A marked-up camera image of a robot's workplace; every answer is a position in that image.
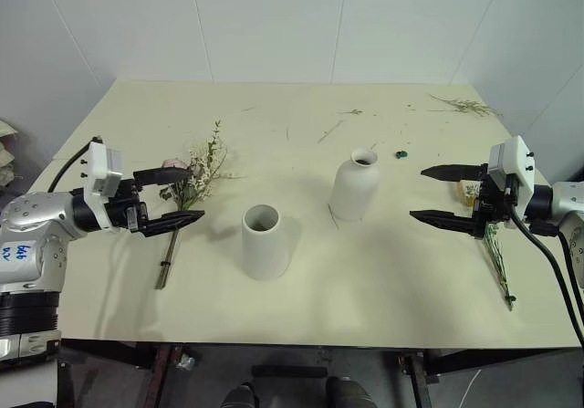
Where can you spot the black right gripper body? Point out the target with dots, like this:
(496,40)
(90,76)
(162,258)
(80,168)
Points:
(492,200)

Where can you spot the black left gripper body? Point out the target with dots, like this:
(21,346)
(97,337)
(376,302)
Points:
(125,207)

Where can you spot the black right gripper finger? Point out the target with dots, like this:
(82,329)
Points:
(445,220)
(454,172)

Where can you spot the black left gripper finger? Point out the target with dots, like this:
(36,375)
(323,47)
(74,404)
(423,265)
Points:
(162,175)
(173,222)

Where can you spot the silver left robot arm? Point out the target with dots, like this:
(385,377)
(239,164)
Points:
(32,225)

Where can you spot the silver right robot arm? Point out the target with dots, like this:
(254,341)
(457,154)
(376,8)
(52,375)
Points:
(568,200)

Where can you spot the white bottle-shaped vase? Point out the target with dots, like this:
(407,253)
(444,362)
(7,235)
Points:
(353,191)

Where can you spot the white cylindrical vase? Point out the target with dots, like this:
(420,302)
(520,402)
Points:
(265,257)

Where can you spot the white and pink flower bouquet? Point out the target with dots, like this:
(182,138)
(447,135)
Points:
(207,161)

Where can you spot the small green scrap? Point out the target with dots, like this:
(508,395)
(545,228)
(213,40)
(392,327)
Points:
(401,155)

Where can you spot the yellow flower green stem bouquet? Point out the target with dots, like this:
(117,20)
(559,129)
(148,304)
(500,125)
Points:
(497,257)

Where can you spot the dried branching twig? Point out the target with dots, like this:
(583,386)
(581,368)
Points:
(470,106)

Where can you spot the short thin stem piece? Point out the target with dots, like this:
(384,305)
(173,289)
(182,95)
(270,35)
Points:
(333,217)

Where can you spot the small green sprig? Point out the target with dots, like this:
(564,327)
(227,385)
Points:
(353,112)

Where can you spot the stacked brown cardboard trays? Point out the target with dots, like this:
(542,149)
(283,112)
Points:
(8,152)

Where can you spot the long pale stem piece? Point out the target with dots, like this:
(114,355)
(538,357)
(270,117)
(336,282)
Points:
(330,131)

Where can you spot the crumpled clear plastic scrap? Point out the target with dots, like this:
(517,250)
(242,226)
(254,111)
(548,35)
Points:
(185,363)

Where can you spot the dark rounded shoe shape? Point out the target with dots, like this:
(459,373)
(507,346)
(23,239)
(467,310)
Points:
(239,396)
(349,394)

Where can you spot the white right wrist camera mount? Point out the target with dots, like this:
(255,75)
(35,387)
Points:
(518,157)

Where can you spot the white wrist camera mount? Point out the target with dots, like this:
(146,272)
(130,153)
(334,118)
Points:
(98,161)
(518,157)

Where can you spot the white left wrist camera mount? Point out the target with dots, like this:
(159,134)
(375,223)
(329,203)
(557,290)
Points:
(98,161)

